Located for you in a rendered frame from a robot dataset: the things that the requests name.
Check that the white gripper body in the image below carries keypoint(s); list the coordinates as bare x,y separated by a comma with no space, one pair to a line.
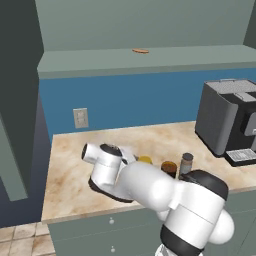
129,156

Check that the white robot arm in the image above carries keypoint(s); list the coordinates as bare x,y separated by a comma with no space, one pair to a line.
196,213

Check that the cinnamon shaker with grey cap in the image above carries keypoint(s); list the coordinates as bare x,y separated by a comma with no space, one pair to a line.
186,164

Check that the grey-green base cabinet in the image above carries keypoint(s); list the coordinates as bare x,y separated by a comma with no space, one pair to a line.
86,233

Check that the grey-green cabinet door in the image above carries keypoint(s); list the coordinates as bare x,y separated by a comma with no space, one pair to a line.
16,83
250,23

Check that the small grey drawer knob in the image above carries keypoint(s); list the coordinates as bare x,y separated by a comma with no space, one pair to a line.
111,220
113,249

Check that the grey black coffee machine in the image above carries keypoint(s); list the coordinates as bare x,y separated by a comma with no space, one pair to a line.
216,116

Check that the flat orange food item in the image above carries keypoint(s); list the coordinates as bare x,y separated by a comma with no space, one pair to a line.
140,51

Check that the beige wall outlet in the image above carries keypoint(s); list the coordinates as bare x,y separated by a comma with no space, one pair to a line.
81,118

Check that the grey-green open wall cabinet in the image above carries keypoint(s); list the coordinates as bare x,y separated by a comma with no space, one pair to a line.
133,26

